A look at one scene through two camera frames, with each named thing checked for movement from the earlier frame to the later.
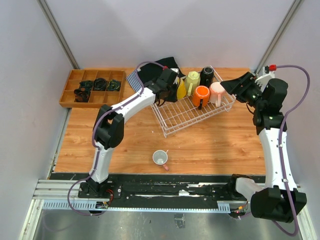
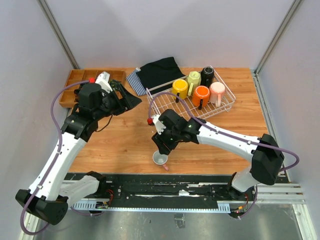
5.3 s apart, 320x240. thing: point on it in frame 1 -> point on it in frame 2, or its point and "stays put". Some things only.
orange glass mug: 201,96 stays put
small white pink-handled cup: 160,157 stays put
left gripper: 174,98 -> 128,101
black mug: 206,76 stays put
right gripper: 234,86 -> 164,147
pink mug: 217,93 stays put
